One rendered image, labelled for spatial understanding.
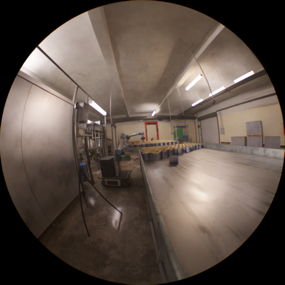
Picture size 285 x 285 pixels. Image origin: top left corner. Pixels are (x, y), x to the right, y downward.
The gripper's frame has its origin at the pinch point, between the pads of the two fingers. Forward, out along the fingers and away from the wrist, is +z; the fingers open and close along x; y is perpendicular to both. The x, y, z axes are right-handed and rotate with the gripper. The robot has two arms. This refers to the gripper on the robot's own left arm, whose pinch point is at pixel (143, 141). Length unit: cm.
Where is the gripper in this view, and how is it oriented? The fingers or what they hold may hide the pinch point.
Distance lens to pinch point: 258.9
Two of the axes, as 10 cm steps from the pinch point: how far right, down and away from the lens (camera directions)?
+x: -9.9, 0.8, -0.7
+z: 0.8, 9.9, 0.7
